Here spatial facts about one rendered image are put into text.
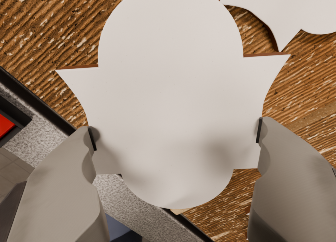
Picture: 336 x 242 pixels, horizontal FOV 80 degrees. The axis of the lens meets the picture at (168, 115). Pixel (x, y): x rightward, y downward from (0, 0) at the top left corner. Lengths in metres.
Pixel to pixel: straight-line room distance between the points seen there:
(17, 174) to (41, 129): 1.71
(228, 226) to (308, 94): 0.25
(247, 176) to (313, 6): 0.21
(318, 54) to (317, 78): 0.03
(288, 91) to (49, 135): 0.29
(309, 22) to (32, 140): 0.33
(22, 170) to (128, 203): 1.62
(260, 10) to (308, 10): 0.04
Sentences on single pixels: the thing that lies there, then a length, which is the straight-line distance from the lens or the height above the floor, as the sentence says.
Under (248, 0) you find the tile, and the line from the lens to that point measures 0.19.
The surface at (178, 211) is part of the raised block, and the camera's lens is 0.30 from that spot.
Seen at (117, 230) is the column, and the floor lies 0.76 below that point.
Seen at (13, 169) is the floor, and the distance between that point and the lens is 1.97.
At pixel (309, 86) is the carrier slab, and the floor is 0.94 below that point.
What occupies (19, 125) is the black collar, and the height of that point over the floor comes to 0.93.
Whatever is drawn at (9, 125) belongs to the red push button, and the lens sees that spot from 0.30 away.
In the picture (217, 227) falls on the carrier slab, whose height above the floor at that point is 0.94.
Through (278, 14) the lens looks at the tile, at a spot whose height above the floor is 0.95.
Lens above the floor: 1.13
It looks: 58 degrees down
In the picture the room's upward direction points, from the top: 177 degrees clockwise
